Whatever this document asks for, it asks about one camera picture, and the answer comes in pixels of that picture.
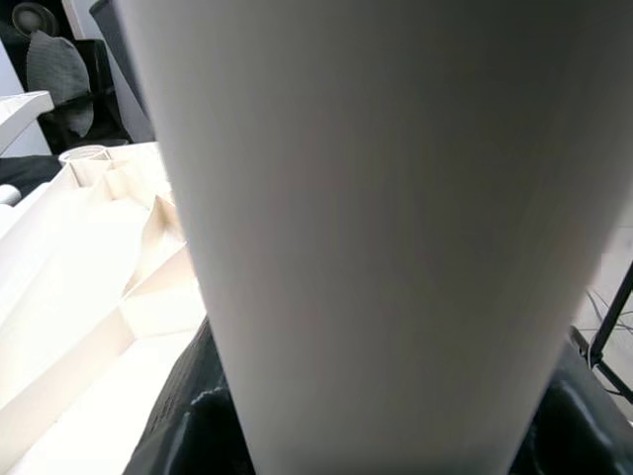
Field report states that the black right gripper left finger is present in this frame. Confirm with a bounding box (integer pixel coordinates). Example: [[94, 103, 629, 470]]
[[139, 314, 261, 475]]

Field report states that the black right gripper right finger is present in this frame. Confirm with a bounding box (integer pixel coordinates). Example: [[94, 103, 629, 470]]
[[507, 338, 633, 475]]

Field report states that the white ribbed plastic table top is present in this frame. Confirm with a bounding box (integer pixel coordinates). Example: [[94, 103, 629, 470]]
[[0, 141, 209, 475], [0, 91, 54, 155]]

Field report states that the black tripod stand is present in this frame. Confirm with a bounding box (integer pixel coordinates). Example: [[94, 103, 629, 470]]
[[588, 256, 633, 397]]

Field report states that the grey knitted cloth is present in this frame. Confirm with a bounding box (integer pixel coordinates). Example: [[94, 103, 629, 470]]
[[25, 30, 96, 139]]

